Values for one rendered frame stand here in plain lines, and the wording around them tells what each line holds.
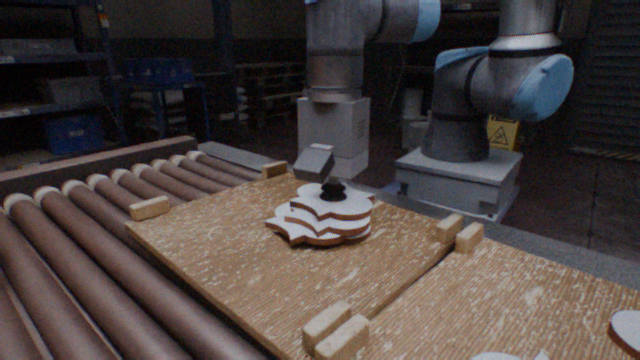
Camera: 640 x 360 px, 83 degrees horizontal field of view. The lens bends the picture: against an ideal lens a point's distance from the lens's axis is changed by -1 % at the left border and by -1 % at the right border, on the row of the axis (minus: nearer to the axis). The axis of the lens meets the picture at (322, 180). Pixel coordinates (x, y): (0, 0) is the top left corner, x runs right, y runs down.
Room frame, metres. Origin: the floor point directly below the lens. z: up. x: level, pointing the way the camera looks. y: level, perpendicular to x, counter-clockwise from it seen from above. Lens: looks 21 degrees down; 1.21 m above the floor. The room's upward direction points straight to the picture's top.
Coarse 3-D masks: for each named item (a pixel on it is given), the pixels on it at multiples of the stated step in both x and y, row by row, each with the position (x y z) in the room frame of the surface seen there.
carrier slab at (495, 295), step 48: (432, 288) 0.35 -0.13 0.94; (480, 288) 0.35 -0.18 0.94; (528, 288) 0.35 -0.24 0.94; (576, 288) 0.35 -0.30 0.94; (624, 288) 0.35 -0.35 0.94; (384, 336) 0.28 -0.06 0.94; (432, 336) 0.28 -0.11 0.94; (480, 336) 0.28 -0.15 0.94; (528, 336) 0.28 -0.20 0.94; (576, 336) 0.28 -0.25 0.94
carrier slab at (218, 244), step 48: (240, 192) 0.64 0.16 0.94; (288, 192) 0.64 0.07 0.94; (144, 240) 0.46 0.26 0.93; (192, 240) 0.46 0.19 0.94; (240, 240) 0.46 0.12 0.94; (288, 240) 0.46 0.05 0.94; (384, 240) 0.46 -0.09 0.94; (432, 240) 0.46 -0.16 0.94; (240, 288) 0.35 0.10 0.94; (288, 288) 0.35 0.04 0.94; (336, 288) 0.35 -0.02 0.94; (384, 288) 0.35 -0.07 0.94; (288, 336) 0.28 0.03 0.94
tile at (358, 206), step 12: (300, 192) 0.53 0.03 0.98; (312, 192) 0.53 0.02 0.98; (348, 192) 0.53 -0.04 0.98; (360, 192) 0.53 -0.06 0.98; (300, 204) 0.49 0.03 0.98; (312, 204) 0.49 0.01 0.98; (324, 204) 0.49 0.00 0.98; (336, 204) 0.49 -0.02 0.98; (348, 204) 0.49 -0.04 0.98; (360, 204) 0.49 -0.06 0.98; (324, 216) 0.46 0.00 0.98; (336, 216) 0.46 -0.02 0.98; (348, 216) 0.45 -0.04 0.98; (360, 216) 0.46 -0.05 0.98
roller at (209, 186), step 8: (160, 160) 0.88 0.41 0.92; (160, 168) 0.85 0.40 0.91; (168, 168) 0.84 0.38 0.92; (176, 168) 0.83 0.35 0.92; (168, 176) 0.82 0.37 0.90; (176, 176) 0.80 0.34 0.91; (184, 176) 0.79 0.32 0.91; (192, 176) 0.78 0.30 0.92; (200, 176) 0.78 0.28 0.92; (192, 184) 0.76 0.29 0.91; (200, 184) 0.74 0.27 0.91; (208, 184) 0.73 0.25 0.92; (216, 184) 0.72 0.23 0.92; (208, 192) 0.71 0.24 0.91; (216, 192) 0.70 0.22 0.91; (416, 280) 0.40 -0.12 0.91
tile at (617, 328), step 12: (624, 312) 0.30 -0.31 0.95; (636, 312) 0.30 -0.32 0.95; (612, 324) 0.28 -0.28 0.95; (624, 324) 0.28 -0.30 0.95; (636, 324) 0.28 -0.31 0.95; (612, 336) 0.27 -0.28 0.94; (624, 336) 0.26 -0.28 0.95; (636, 336) 0.26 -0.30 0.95; (624, 348) 0.26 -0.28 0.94; (636, 348) 0.25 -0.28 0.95
